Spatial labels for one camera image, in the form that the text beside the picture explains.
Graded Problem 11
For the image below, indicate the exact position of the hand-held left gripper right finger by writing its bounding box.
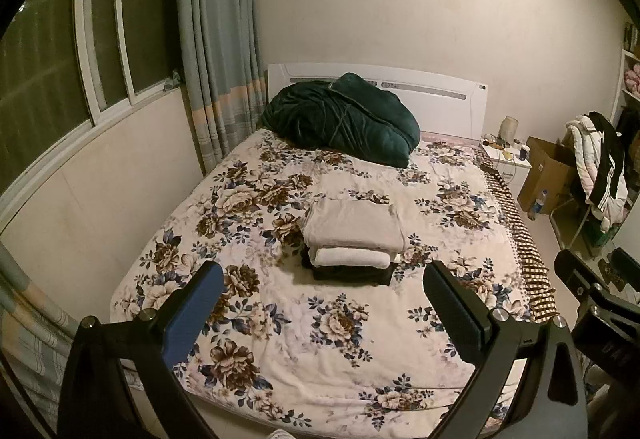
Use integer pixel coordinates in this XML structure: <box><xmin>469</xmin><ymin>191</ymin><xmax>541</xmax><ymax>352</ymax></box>
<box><xmin>422</xmin><ymin>260</ymin><xmax>588</xmax><ymax>439</ymax></box>

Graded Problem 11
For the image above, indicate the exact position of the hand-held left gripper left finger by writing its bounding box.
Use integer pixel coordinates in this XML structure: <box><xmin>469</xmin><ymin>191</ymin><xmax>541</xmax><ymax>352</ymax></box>
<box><xmin>57</xmin><ymin>260</ymin><xmax>225</xmax><ymax>439</ymax></box>

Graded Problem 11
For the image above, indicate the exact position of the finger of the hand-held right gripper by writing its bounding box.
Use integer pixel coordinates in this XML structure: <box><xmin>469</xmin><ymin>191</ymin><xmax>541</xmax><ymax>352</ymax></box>
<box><xmin>600</xmin><ymin>247</ymin><xmax>640</xmax><ymax>292</ymax></box>
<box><xmin>553</xmin><ymin>249</ymin><xmax>608</xmax><ymax>304</ymax></box>

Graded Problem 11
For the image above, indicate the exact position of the grey long-sleeve shirt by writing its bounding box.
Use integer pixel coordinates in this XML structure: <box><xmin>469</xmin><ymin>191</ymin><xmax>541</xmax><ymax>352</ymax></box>
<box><xmin>298</xmin><ymin>198</ymin><xmax>406</xmax><ymax>254</ymax></box>

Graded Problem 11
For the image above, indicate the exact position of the brown checked blanket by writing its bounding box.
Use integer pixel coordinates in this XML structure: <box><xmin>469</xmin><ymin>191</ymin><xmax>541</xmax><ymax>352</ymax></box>
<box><xmin>472</xmin><ymin>146</ymin><xmax>558</xmax><ymax>322</ymax></box>

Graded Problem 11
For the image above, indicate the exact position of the metal chair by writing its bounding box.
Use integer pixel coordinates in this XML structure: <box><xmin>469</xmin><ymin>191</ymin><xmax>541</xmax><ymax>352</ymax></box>
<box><xmin>550</xmin><ymin>196</ymin><xmax>601</xmax><ymax>251</ymax></box>

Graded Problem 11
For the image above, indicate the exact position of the plastic water bottle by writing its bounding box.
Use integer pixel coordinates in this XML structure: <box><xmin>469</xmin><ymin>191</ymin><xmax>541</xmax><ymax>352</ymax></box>
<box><xmin>527</xmin><ymin>189</ymin><xmax>549</xmax><ymax>221</ymax></box>

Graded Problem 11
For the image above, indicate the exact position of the black folded garment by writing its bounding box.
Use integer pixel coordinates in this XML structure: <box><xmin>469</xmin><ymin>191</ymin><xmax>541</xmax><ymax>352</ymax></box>
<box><xmin>301</xmin><ymin>254</ymin><xmax>397</xmax><ymax>286</ymax></box>

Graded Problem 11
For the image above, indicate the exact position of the large cardboard box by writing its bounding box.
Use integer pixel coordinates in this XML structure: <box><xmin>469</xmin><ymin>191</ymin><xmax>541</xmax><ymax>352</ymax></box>
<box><xmin>516</xmin><ymin>136</ymin><xmax>579</xmax><ymax>216</ymax></box>

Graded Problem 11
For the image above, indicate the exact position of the large white folded garment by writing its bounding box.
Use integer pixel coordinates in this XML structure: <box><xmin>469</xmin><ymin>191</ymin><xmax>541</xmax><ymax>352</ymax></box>
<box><xmin>307</xmin><ymin>246</ymin><xmax>392</xmax><ymax>269</ymax></box>

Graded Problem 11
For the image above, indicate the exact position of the floral quilt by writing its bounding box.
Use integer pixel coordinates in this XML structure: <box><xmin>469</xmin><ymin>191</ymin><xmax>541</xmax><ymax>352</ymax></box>
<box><xmin>109</xmin><ymin>126</ymin><xmax>533</xmax><ymax>427</ymax></box>

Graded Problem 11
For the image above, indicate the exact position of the black jacket with white stripes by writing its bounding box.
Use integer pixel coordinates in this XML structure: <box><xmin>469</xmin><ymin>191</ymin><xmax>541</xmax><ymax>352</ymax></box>
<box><xmin>587</xmin><ymin>112</ymin><xmax>626</xmax><ymax>210</ymax></box>

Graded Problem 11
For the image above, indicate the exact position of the white nightstand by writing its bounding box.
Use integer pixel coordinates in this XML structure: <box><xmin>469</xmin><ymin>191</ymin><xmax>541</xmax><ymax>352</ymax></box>
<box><xmin>480</xmin><ymin>136</ymin><xmax>533</xmax><ymax>193</ymax></box>

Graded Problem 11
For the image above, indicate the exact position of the white wardrobe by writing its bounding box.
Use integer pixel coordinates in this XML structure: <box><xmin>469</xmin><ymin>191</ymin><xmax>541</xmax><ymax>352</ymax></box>
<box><xmin>607</xmin><ymin>19</ymin><xmax>640</xmax><ymax>240</ymax></box>

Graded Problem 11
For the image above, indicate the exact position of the green striped curtain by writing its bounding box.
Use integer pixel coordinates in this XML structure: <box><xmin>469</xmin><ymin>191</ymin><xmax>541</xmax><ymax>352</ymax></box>
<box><xmin>176</xmin><ymin>0</ymin><xmax>266</xmax><ymax>175</ymax></box>
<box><xmin>0</xmin><ymin>239</ymin><xmax>76</xmax><ymax>439</ymax></box>

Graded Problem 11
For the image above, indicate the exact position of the white bed headboard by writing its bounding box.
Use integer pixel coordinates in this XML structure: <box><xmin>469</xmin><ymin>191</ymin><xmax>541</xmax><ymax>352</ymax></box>
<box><xmin>266</xmin><ymin>63</ymin><xmax>490</xmax><ymax>142</ymax></box>

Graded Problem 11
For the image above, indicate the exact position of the dark green duvet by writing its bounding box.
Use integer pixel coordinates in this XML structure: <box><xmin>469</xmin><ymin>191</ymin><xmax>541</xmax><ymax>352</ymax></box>
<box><xmin>257</xmin><ymin>72</ymin><xmax>421</xmax><ymax>168</ymax></box>

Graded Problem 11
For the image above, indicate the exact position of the window with white frame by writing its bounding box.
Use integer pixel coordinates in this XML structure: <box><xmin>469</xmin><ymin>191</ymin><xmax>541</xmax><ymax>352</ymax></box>
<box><xmin>0</xmin><ymin>0</ymin><xmax>187</xmax><ymax>220</ymax></box>

